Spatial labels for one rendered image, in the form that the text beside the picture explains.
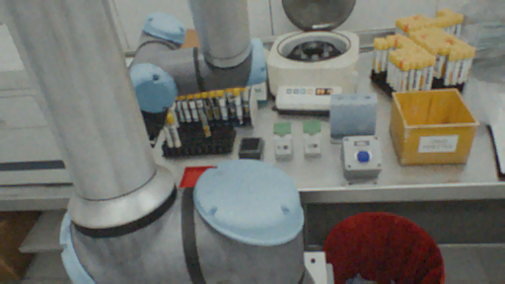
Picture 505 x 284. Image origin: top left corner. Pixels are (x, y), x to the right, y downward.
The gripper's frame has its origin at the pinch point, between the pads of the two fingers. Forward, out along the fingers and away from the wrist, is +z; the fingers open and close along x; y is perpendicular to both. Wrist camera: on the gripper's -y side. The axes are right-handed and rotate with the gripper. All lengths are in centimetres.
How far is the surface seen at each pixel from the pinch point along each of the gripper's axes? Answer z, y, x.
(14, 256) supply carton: 116, -40, 30
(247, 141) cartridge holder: -12.6, 26.0, 5.3
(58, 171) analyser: 7.0, -11.3, -4.4
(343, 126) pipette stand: -25, 45, 8
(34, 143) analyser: 1.0, -17.1, -4.4
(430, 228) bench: 14, 107, 31
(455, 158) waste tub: -33, 64, -2
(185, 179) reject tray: -3.9, 15.8, -4.4
